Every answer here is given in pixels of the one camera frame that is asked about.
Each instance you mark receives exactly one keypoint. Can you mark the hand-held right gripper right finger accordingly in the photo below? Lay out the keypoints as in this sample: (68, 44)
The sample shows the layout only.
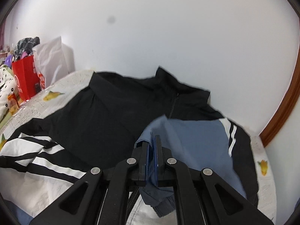
(157, 161)

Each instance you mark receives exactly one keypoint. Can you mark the orange bottle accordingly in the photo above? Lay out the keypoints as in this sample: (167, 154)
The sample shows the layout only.
(13, 104)

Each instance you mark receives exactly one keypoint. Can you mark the dark checked cloth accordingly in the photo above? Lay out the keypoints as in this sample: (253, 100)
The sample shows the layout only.
(25, 44)

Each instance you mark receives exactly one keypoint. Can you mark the brown wooden door frame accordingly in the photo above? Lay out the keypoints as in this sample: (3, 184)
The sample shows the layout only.
(281, 112)

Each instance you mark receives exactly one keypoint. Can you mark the purple object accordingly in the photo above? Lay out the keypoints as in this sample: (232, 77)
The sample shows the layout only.
(9, 61)

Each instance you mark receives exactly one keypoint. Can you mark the red paper bag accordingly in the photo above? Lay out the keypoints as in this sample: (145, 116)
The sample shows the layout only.
(24, 79)

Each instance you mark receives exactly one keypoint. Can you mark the black white-striped jacket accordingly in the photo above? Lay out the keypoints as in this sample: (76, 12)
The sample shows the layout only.
(105, 121)

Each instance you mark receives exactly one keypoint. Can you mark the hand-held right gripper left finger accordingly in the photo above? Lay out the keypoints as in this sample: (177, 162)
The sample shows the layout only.
(147, 161)

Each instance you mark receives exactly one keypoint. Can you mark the white dotted cloth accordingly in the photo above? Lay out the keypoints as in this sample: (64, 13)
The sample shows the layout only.
(5, 84)

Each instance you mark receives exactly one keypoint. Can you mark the white plastic bag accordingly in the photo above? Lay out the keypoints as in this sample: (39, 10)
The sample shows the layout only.
(51, 58)

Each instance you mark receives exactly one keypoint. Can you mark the fruit printed tablecloth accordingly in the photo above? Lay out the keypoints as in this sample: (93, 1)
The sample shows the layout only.
(44, 187)

